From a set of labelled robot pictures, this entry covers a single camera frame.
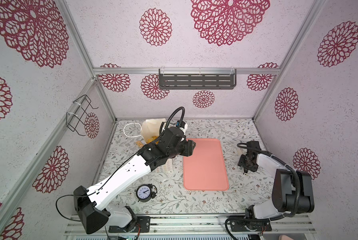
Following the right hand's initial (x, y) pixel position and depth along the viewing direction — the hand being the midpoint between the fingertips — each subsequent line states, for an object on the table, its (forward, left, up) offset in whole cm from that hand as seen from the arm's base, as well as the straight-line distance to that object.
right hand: (245, 162), depth 93 cm
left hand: (-6, +35, +26) cm, 44 cm away
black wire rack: (+5, +96, +29) cm, 100 cm away
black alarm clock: (-21, +59, +1) cm, 63 cm away
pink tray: (-5, +25, -2) cm, 25 cm away
